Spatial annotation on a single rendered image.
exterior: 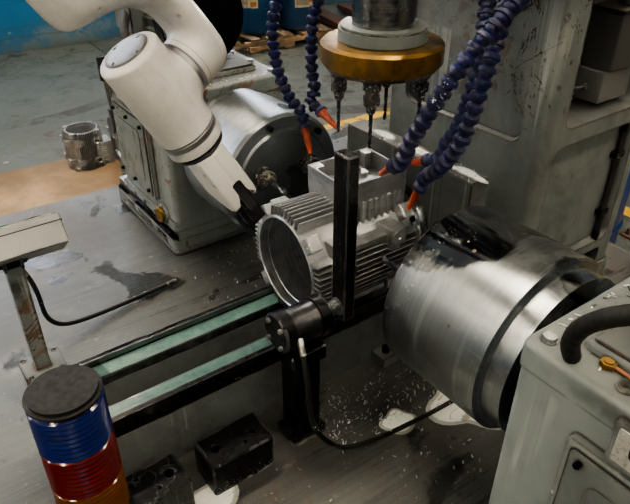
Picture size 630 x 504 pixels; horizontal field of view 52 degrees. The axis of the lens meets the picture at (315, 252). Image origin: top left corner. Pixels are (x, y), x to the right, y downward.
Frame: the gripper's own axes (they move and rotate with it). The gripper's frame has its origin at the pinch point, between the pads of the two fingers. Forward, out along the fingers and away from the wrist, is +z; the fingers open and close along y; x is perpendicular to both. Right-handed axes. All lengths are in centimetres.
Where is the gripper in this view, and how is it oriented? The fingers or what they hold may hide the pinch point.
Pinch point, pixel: (250, 211)
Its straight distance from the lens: 101.3
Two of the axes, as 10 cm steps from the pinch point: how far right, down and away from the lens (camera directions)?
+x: 7.0, -7.0, 1.5
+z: 4.1, 5.7, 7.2
